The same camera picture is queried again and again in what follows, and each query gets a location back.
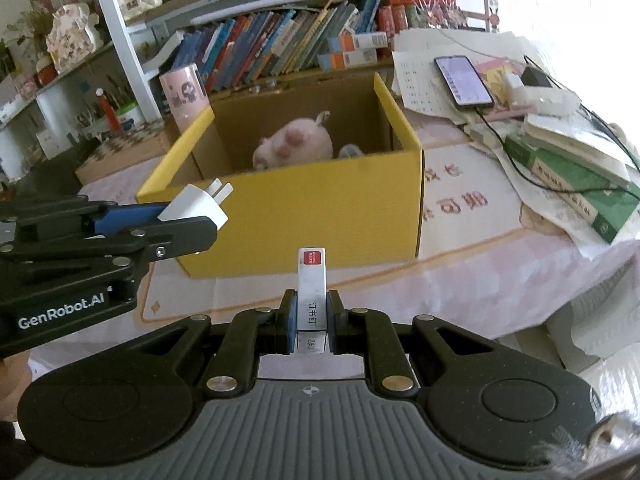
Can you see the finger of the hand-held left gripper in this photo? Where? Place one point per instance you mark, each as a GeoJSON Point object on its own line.
{"type": "Point", "coordinates": [130, 217]}
{"type": "Point", "coordinates": [185, 237]}

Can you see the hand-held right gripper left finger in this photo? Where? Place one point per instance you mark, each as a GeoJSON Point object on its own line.
{"type": "Point", "coordinates": [292, 322]}

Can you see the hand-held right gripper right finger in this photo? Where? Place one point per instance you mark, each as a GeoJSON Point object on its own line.
{"type": "Point", "coordinates": [333, 322]}

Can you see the white charger plug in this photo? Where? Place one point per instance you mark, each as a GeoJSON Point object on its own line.
{"type": "Point", "coordinates": [197, 205]}

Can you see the white staple box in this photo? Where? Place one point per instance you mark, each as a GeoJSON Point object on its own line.
{"type": "Point", "coordinates": [312, 285]}

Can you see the yellow cardboard box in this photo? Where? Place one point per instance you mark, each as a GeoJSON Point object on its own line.
{"type": "Point", "coordinates": [310, 210]}

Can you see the pink pig plush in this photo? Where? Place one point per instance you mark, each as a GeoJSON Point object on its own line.
{"type": "Point", "coordinates": [295, 145]}

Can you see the pink checkered desktop cloth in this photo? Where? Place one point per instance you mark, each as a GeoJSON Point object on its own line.
{"type": "Point", "coordinates": [500, 270]}

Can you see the wooden chessboard box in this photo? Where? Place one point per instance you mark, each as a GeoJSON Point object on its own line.
{"type": "Point", "coordinates": [125, 152]}

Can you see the black piano keyboard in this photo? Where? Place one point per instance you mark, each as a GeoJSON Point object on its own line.
{"type": "Point", "coordinates": [45, 170]}

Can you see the green lidded white jar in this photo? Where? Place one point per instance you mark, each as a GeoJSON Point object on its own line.
{"type": "Point", "coordinates": [130, 117]}

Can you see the grey pen holder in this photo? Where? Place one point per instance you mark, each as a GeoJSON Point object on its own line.
{"type": "Point", "coordinates": [95, 120]}

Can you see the white box red label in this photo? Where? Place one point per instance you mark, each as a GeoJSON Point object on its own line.
{"type": "Point", "coordinates": [54, 144]}

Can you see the pink printed cylinder container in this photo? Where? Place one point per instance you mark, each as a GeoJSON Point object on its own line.
{"type": "Point", "coordinates": [182, 95]}

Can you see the beige desk mat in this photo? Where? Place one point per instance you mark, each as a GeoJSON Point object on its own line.
{"type": "Point", "coordinates": [450, 220]}

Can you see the red white doll jar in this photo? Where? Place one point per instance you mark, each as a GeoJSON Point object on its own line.
{"type": "Point", "coordinates": [46, 72]}

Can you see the white bookshelf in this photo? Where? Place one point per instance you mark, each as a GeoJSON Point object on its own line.
{"type": "Point", "coordinates": [125, 40]}

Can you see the floral fabric bag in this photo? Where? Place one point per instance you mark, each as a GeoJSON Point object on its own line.
{"type": "Point", "coordinates": [72, 37]}

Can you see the orange white small box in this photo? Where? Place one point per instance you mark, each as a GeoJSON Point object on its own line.
{"type": "Point", "coordinates": [347, 59]}
{"type": "Point", "coordinates": [362, 41]}

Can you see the white paper sheets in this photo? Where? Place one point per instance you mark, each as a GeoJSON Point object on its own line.
{"type": "Point", "coordinates": [420, 80]}

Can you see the black smartphone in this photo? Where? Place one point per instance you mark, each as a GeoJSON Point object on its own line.
{"type": "Point", "coordinates": [462, 81]}

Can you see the green book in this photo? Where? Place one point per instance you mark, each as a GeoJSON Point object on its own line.
{"type": "Point", "coordinates": [575, 185]}

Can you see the black power adapter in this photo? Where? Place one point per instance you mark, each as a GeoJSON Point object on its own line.
{"type": "Point", "coordinates": [536, 76]}

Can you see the red printed box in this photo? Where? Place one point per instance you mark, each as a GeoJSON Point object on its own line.
{"type": "Point", "coordinates": [415, 5]}

